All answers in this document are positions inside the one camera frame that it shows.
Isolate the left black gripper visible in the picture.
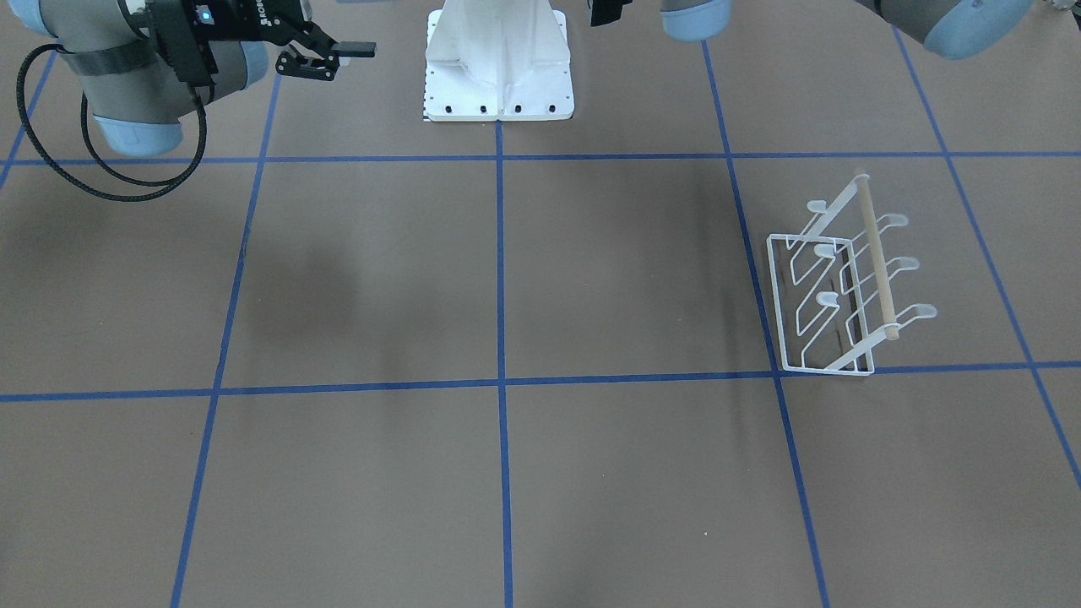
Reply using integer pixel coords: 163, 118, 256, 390
588, 0, 633, 27

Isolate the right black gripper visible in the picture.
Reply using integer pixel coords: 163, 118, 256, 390
148, 1, 376, 81

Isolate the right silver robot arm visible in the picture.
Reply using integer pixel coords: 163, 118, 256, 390
8, 1, 376, 157

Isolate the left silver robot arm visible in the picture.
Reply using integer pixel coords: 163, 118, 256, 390
655, 1, 1035, 61

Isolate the white camera mast pedestal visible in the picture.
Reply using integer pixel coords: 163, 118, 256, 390
422, 1, 575, 122

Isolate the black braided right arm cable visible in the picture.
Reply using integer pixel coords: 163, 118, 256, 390
15, 42, 209, 203

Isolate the white wire cup holder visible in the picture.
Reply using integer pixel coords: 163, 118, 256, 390
765, 173, 938, 376

